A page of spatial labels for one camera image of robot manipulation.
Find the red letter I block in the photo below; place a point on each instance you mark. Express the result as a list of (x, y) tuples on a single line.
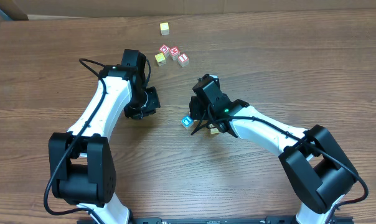
[(183, 60)]

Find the blue edged wooden block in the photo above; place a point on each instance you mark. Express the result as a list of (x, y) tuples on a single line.
[(187, 122)]

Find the yellow block near red blocks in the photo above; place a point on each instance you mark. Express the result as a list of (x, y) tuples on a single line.
[(160, 59)]

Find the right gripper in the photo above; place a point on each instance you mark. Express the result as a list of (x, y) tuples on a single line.
[(195, 107)]

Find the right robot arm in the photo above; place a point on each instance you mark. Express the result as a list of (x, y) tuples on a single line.
[(317, 168)]

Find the red letter M block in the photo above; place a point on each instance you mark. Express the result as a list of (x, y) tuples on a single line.
[(174, 53)]

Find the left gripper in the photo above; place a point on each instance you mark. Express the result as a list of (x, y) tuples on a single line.
[(151, 101)]

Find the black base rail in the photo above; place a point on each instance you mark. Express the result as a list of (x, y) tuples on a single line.
[(267, 220)]

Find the green letter B block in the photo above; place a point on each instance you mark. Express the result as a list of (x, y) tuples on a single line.
[(213, 129)]

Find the red letter O block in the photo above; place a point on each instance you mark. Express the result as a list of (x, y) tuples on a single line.
[(165, 50)]

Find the cardboard box back edge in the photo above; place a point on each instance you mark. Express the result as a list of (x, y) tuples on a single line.
[(20, 9)]

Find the far yellow wooden block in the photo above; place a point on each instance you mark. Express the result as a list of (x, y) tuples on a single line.
[(164, 28)]

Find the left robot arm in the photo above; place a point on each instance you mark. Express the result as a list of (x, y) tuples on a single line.
[(82, 171)]

